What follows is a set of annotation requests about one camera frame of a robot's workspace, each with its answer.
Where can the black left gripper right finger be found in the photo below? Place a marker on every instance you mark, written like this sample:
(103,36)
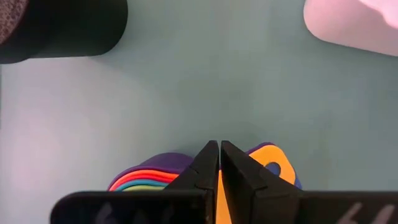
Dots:
(248,186)

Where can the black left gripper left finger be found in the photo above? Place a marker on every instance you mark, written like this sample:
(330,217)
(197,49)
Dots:
(205,174)

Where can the purple measuring cup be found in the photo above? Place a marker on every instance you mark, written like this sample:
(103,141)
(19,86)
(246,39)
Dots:
(168,160)

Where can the yellow measuring cup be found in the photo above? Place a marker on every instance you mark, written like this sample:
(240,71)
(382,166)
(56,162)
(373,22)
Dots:
(287,172)

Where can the orange measuring cup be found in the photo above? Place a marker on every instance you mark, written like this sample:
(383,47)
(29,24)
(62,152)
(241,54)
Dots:
(149,172)

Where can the teal measuring cup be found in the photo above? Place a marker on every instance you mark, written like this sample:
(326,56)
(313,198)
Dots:
(147,183)

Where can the green measuring cup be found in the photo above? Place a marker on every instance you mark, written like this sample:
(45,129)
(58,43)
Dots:
(146,188)

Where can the white plastic basket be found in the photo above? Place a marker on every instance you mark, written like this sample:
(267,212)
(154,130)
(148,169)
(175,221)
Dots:
(351,25)

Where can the green table mat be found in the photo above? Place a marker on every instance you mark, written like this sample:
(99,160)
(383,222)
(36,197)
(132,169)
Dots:
(217,93)

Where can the green potted plant black pot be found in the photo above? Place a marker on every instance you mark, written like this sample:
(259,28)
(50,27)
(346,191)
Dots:
(77,28)

